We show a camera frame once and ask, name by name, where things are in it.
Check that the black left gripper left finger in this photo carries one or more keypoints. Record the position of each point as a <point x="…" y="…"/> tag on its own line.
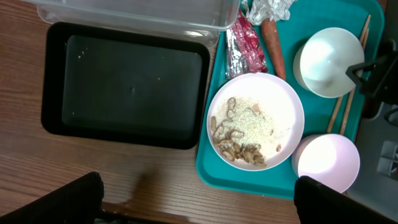
<point x="77" y="202"/>

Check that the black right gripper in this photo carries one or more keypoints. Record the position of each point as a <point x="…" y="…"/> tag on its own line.
<point x="377" y="78"/>

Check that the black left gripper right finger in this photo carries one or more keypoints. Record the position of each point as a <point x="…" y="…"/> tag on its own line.
<point x="319" y="204"/>

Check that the wooden chopstick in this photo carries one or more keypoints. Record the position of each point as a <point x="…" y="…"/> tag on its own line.
<point x="363" y="40"/>
<point x="340" y="99"/>

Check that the white bowl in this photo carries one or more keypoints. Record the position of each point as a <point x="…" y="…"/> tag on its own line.
<point x="320" y="64"/>

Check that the pink bowl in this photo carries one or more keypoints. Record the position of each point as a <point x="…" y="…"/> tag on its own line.
<point x="330" y="159"/>

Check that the orange carrot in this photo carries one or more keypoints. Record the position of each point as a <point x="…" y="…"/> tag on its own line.
<point x="271" y="39"/>

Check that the grey dishwasher rack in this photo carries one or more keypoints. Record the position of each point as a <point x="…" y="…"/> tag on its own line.
<point x="376" y="183"/>

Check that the teal serving tray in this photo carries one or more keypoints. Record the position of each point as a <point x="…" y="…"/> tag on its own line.
<point x="306" y="18"/>

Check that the pink plate with food scraps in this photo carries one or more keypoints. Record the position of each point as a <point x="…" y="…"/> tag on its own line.
<point x="255" y="122"/>

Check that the crumpled white tissue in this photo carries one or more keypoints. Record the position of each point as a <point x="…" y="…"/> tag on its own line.
<point x="260" y="10"/>

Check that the red foil snack wrapper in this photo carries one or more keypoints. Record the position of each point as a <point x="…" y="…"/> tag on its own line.
<point x="244" y="53"/>

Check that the black rectangular tray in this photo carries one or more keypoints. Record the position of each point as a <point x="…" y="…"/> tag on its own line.
<point x="125" y="87"/>

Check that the clear plastic bin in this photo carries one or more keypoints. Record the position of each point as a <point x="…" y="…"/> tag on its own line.
<point x="194" y="20"/>

